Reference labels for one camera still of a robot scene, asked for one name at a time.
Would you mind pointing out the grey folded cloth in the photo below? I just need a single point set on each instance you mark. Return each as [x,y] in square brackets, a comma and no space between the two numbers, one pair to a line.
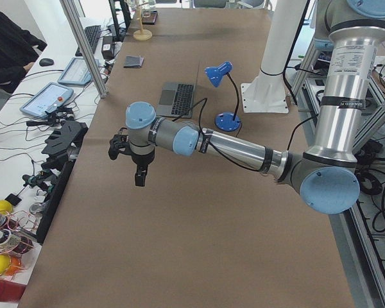
[133,61]

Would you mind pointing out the wooden mug tree stand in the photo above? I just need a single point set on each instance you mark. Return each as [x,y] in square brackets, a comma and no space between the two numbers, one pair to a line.
[141,34]

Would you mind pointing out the black computer mouse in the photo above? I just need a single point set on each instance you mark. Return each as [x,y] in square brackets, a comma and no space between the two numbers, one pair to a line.
[45,62]

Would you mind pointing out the teach pendant tablet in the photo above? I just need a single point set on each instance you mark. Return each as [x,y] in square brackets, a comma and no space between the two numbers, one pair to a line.
[76,74]
[52,96]

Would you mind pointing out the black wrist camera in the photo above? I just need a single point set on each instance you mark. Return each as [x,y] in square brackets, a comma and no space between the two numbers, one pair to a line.
[119,144]

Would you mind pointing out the copper wire basket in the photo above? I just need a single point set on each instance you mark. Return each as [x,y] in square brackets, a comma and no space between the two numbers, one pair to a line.
[18,244]

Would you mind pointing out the grey laptop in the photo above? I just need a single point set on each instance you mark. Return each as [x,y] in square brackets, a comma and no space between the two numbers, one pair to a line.
[177,98]

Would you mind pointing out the small black box device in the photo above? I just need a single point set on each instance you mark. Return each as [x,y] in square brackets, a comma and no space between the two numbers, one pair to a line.
[108,47]

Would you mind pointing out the aluminium frame post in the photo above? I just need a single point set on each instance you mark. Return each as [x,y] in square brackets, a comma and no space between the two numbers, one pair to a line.
[73,19]

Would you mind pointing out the black keyboard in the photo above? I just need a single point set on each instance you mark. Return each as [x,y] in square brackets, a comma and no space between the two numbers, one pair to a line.
[92,34]

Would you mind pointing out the blue desk lamp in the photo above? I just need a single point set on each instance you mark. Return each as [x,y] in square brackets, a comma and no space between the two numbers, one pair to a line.
[228,120]

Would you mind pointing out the yellow ball toy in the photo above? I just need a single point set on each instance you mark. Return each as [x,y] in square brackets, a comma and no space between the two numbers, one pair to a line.
[5,207]

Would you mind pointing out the black plastic rack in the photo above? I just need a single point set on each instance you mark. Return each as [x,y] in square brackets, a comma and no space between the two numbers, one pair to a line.
[59,141]

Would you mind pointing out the person in black clothes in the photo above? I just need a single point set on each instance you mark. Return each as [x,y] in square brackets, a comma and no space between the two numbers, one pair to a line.
[17,53]

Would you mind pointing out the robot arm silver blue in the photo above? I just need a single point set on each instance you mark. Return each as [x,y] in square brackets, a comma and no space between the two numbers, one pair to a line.
[323,175]

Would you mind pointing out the far teach pendant tablet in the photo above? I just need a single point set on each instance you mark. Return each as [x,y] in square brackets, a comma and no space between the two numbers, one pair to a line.
[76,74]

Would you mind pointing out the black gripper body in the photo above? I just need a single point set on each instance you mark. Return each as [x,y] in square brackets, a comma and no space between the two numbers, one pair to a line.
[142,158]

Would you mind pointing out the near teach pendant tablet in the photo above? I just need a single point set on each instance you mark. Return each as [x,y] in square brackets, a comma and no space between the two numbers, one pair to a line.
[52,96]

